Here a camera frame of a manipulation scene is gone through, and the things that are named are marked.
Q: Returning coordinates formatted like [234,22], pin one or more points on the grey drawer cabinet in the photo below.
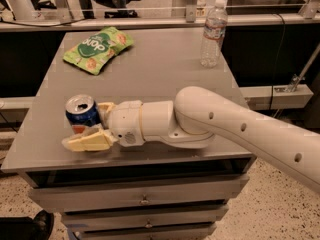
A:
[160,63]

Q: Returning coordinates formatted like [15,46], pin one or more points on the top grey drawer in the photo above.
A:
[139,193]

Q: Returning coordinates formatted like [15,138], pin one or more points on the middle grey drawer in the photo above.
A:
[145,218]

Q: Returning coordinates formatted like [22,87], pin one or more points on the clear plastic water bottle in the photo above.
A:
[213,34]

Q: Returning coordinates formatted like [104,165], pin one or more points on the grey metal rail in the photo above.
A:
[152,23]

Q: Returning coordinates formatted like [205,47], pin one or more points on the green rice chip bag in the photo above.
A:
[95,51]

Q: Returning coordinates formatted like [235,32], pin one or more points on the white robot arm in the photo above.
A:
[193,119]

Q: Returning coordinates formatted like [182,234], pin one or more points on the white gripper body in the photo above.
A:
[125,121]

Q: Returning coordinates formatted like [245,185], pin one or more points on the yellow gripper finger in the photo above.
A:
[92,139]
[104,110]

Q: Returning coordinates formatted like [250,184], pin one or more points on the blue pepsi can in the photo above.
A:
[82,112]

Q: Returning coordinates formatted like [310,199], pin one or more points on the grey side shelf bracket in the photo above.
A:
[276,97]

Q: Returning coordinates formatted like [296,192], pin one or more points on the black shoe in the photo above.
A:
[43,226]

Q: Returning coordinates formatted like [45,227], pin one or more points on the bottom grey drawer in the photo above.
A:
[196,231]

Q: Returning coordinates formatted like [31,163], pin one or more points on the grey drawer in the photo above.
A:
[139,193]
[145,218]
[196,231]

